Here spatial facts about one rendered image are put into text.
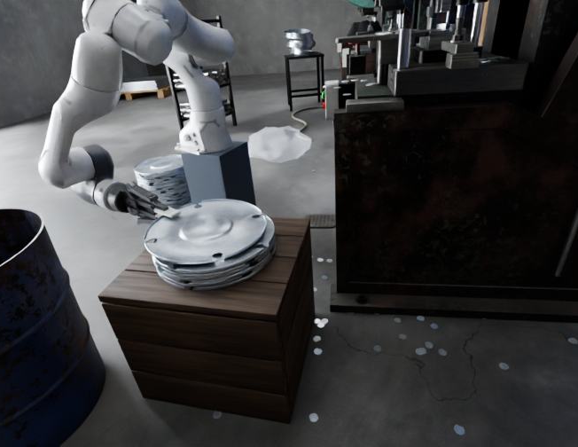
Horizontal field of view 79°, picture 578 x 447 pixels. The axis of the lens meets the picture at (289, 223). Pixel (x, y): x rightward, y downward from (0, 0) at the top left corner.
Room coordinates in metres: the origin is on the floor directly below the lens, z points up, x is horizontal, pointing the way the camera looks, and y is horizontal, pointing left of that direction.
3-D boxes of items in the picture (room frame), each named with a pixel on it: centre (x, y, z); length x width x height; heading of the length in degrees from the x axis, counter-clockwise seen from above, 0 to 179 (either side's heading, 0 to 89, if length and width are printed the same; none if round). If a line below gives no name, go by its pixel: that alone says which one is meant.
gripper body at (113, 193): (0.92, 0.45, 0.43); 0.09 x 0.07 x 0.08; 56
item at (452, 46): (0.95, -0.45, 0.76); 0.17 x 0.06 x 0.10; 169
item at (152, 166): (1.84, 0.65, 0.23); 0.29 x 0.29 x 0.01
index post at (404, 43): (0.96, -0.33, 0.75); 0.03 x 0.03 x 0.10; 79
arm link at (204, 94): (1.31, 0.29, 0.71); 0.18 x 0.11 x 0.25; 82
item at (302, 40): (4.23, -0.32, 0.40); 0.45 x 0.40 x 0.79; 1
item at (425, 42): (1.11, -0.48, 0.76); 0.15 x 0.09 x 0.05; 169
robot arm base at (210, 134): (1.32, 0.29, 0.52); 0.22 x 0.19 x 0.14; 60
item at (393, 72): (1.11, -0.48, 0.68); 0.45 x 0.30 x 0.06; 169
